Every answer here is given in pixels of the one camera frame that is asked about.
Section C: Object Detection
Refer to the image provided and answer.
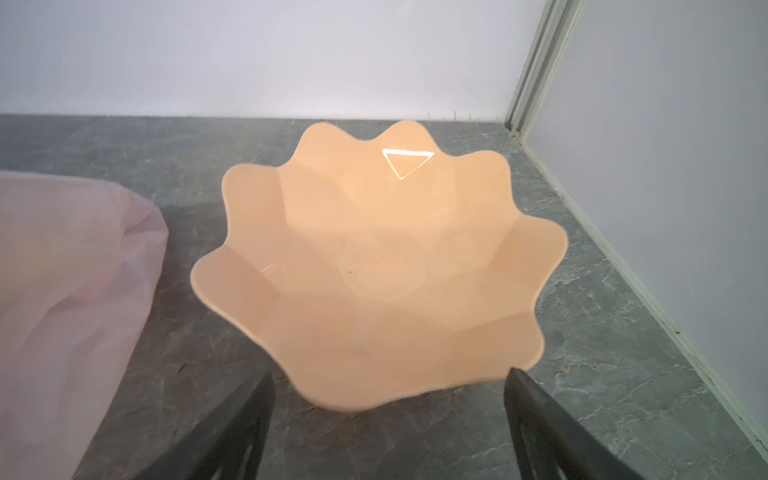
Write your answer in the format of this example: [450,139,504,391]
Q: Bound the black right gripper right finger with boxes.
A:
[504,368,642,480]

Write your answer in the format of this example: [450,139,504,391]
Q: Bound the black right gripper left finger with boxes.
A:
[136,372,276,479]

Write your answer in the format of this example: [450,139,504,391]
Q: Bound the pink printed plastic bag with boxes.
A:
[1,171,169,479]

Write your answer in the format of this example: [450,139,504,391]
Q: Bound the beige wavy fruit plate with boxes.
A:
[190,121,568,412]

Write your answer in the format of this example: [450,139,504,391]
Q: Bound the right aluminium frame post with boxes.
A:
[504,0,585,143]

